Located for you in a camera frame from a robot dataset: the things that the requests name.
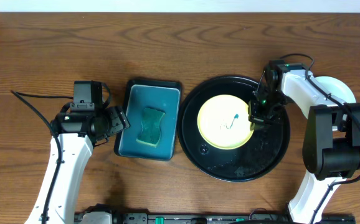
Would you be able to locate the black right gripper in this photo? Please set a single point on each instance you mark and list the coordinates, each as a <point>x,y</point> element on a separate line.
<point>254,115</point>

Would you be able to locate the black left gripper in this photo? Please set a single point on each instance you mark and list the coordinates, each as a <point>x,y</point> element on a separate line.
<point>118,120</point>

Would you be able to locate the green scrubbing sponge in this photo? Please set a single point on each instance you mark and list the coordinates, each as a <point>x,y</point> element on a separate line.
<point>150,134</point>

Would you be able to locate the yellow plate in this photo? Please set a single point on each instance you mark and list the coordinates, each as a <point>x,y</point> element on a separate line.
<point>223,122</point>

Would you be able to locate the pale green plate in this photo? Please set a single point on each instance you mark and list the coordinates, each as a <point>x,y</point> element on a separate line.
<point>337,88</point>

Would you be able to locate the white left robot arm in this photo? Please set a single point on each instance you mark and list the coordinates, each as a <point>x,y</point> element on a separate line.
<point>75,135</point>

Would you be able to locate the black round tray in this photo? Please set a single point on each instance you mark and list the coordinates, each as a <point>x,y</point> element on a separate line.
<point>257,157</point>

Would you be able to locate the black rectangular water tray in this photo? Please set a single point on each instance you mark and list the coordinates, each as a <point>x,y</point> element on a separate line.
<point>142,95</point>

